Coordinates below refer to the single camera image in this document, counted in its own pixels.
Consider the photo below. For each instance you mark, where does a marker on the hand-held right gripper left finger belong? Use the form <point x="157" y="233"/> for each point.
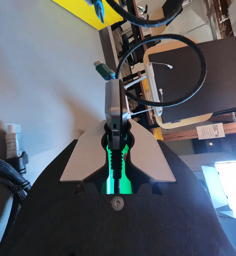
<point x="86" y="158"/>

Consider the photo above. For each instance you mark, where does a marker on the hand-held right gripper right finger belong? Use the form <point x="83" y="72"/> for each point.
<point x="150" y="158"/>

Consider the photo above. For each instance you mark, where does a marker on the green plastic bin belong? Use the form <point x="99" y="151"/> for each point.
<point x="110" y="180"/>

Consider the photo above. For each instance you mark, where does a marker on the yellow plastic bin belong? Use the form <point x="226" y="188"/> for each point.
<point x="80" y="10"/>

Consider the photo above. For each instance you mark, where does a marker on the person's right hand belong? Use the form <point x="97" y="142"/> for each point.
<point x="126" y="157"/>

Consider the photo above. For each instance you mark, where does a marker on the small yellow bin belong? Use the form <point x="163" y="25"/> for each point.
<point x="158" y="133"/>

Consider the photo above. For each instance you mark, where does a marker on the white paper sign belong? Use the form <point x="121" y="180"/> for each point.
<point x="210" y="131"/>

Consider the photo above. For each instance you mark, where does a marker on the white desk stand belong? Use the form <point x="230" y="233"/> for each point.
<point x="152" y="84"/>

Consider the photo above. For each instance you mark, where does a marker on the bright window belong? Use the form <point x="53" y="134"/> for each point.
<point x="232" y="190"/>

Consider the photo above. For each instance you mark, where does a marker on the black office chair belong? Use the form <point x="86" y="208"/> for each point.
<point x="125" y="44"/>

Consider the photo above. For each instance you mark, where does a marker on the wooden chair with black back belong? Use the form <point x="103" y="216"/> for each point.
<point x="158" y="24"/>

